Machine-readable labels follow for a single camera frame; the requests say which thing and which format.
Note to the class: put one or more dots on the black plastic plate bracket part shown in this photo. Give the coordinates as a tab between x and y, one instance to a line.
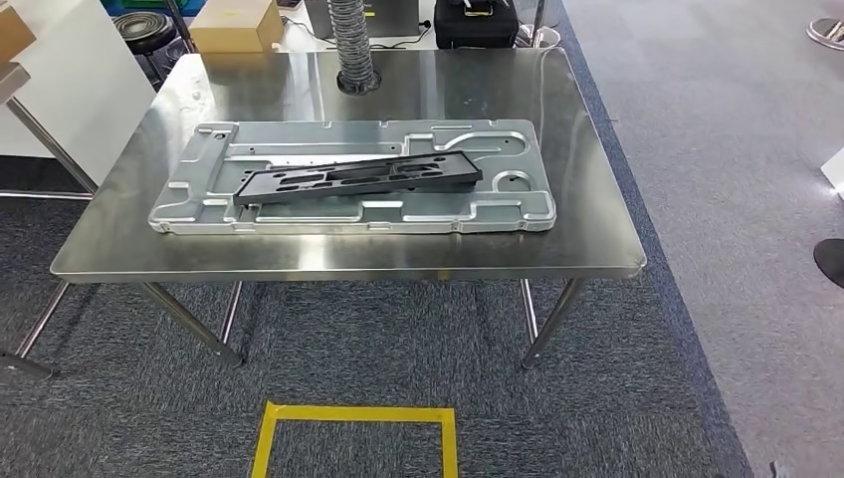
264	191

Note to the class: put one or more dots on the stainless steel workbench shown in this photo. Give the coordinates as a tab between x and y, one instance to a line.
330	254

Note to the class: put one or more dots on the yellow floor tape square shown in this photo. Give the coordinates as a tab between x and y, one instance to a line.
362	414

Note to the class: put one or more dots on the black carrying case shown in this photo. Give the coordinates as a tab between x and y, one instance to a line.
475	26

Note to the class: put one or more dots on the stamped silver metal panel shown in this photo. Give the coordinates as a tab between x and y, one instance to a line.
198	211

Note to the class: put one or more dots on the chrome stand with pole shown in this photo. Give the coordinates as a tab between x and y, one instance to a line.
544	36

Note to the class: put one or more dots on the cardboard box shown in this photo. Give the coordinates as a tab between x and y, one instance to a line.
231	26
13	33

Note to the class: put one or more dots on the black round stool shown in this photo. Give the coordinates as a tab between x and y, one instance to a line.
142	29

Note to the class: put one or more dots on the blue plastic crate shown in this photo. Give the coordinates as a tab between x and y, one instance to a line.
132	5

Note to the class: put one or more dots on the white cabinet panel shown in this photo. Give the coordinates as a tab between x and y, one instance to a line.
79	86

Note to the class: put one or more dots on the black round stand base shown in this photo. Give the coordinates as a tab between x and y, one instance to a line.
832	264

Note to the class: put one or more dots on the white board corner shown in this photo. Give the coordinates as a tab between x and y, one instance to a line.
836	173

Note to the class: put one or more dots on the steel side table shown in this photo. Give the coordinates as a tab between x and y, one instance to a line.
10	76

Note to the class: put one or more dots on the chrome round stand base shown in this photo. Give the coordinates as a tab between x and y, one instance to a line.
827	36

